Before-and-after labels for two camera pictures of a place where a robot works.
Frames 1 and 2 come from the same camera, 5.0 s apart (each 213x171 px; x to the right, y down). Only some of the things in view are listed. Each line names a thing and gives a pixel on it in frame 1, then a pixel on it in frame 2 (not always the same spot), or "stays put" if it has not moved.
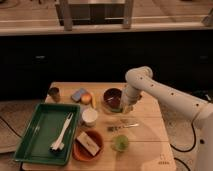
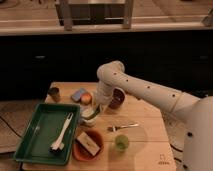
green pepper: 117,110 to 93,114
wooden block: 88,143 stays put
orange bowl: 81,152 stays put
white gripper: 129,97 to 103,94
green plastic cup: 120,143 stays put
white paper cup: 90,116 stays put
